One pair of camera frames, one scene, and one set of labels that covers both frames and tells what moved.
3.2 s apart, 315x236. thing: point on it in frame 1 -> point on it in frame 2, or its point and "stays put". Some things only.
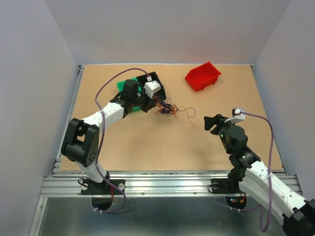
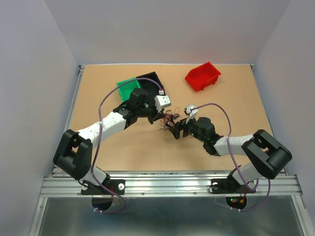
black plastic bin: (160, 93) stays put
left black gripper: (149, 102) -> (156, 115)
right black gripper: (217, 119) -> (175, 130)
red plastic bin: (202, 76) stays put
